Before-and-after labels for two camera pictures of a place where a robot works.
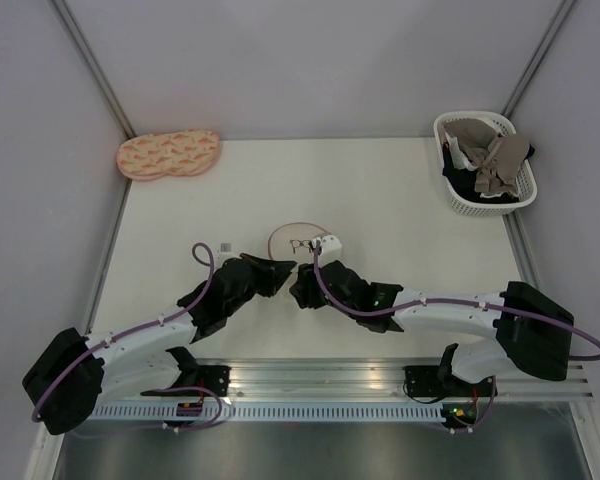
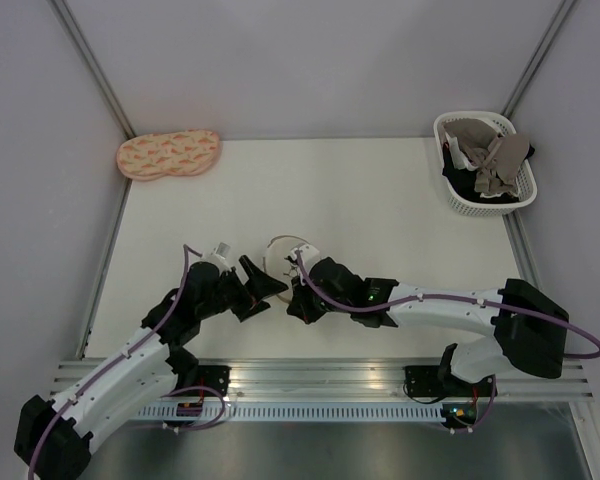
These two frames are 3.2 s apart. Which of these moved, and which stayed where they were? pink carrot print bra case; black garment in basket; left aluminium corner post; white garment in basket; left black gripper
Moved: left black gripper
Stayed: black garment in basket; white garment in basket; pink carrot print bra case; left aluminium corner post
